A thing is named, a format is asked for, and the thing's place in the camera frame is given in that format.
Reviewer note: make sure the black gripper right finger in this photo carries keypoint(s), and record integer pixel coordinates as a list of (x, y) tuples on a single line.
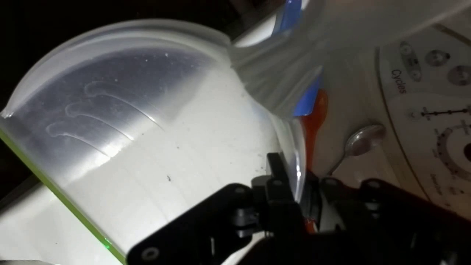
[(392, 225)]

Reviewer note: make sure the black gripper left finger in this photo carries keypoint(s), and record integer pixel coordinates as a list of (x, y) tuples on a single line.
[(230, 221)]

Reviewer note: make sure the white washing machine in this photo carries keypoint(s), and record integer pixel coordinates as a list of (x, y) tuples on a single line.
[(30, 230)]

